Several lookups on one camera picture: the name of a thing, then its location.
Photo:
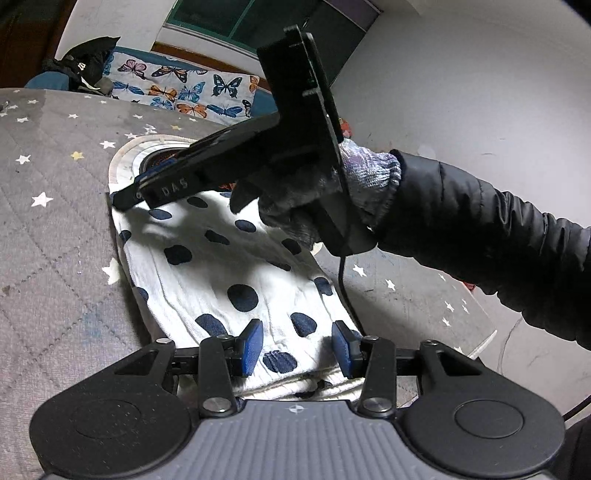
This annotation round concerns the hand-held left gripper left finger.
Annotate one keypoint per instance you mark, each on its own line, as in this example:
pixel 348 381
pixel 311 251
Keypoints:
pixel 253 347

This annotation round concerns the grey star print bed sheet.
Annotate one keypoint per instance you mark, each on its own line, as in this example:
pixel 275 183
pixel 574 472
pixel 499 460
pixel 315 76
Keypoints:
pixel 55 258

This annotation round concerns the white navy polka dot pants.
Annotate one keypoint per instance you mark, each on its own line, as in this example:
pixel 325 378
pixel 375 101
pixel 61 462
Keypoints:
pixel 207 277

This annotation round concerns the dark wooden wardrobe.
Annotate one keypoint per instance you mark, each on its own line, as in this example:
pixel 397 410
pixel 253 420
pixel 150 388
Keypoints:
pixel 27 41

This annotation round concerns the person's right forearm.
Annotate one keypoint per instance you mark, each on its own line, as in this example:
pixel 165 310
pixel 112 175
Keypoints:
pixel 485 240

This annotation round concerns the butterfly print pillow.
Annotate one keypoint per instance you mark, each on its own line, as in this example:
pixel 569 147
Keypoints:
pixel 226 92
pixel 143 78

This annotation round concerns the black clothes pile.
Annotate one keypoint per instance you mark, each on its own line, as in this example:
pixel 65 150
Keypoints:
pixel 87 60

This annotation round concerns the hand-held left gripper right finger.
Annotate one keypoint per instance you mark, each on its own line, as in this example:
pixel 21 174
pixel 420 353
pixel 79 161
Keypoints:
pixel 341 349

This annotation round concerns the person's right hand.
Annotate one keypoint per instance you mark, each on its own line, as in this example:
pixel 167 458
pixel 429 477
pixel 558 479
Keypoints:
pixel 286 203

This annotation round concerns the wooden window ledge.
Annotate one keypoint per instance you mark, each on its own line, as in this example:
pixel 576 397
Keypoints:
pixel 184 50

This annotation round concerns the dark window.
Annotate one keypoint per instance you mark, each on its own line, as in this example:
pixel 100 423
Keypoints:
pixel 221 18

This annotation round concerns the red orange toy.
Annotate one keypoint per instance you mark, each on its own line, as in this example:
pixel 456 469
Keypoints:
pixel 345 129

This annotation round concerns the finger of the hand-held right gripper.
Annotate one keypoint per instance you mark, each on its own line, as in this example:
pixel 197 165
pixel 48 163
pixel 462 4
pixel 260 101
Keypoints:
pixel 129 198

